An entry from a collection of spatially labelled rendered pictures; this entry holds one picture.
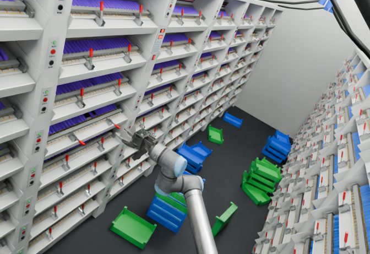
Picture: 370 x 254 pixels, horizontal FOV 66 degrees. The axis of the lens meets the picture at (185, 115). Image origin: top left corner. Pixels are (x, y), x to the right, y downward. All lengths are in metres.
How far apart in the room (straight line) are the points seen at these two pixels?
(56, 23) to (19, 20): 0.11
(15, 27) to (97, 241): 1.70
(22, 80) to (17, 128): 0.20
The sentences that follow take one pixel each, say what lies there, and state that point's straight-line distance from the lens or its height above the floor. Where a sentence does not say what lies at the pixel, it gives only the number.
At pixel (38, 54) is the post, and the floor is 1.46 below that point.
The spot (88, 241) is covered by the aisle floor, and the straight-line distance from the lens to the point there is 2.33.
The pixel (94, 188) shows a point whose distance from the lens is 2.14.
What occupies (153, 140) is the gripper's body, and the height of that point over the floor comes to 1.14.
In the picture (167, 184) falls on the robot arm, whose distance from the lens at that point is 1.38.
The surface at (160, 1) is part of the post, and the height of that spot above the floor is 1.67.
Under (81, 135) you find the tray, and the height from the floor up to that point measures 0.96.
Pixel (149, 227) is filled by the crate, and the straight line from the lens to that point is 2.50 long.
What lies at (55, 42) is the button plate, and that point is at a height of 1.50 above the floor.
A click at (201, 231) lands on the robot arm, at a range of 1.33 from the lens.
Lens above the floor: 1.90
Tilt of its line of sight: 27 degrees down
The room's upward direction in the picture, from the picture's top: 24 degrees clockwise
